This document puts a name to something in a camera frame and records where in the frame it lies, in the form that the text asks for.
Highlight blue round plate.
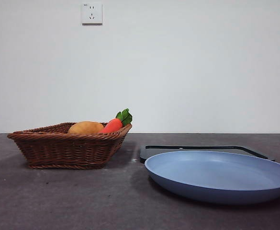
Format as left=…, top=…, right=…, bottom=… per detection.
left=144, top=150, right=280, bottom=205

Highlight orange toy carrot green leaves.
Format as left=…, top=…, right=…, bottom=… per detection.
left=98, top=108, right=134, bottom=134

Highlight black flat tray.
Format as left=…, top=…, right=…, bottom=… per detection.
left=139, top=144, right=276, bottom=164

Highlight yellow-brown potato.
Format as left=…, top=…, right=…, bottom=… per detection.
left=67, top=121, right=105, bottom=135

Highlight brown wicker basket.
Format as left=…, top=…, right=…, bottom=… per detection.
left=7, top=122, right=133, bottom=170

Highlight white wall socket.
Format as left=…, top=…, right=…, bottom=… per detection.
left=81, top=2, right=103, bottom=25

